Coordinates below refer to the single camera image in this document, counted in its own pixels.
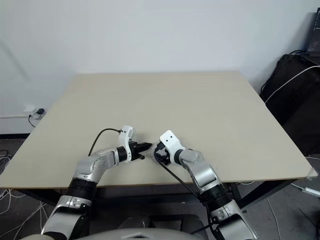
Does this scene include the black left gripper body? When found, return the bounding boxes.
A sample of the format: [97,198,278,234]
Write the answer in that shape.
[128,140,141,161]

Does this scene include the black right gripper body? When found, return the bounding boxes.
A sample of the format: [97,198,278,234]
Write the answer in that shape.
[153,144,174,167]

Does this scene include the grey robot torso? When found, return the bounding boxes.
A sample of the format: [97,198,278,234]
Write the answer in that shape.
[86,227,200,240]

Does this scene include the black fabric bag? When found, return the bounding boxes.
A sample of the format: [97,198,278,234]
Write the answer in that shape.
[259,52,320,156]

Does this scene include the clear tape on table corner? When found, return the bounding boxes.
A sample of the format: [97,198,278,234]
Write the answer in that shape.
[306,167,319,180]

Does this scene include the white floor power strip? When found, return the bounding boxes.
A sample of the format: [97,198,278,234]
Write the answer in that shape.
[300,185,320,195]

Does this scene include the open black laptop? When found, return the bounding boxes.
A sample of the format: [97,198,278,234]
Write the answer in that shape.
[305,6,320,59]

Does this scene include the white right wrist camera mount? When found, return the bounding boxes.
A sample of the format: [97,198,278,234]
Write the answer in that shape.
[159,129,186,166]

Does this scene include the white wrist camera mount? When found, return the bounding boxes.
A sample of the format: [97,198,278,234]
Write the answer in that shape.
[116,125,138,164]
[159,129,186,166]

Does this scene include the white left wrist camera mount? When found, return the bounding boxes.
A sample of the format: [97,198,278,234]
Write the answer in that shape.
[116,125,138,164]

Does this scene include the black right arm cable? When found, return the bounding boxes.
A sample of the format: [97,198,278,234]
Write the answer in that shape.
[152,151,221,240]

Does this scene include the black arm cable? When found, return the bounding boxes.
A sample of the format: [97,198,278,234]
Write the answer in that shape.
[152,151,221,240]
[88,128,124,157]

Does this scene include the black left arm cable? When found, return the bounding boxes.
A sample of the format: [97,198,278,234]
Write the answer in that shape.
[88,128,124,157]

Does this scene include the black table frame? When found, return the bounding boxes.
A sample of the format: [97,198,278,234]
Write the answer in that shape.
[0,176,302,212]

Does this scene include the thin white floor cables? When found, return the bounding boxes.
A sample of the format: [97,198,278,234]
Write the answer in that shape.
[0,149,51,236]

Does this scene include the white cable over bag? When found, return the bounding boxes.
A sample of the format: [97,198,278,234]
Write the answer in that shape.
[264,64,320,104]

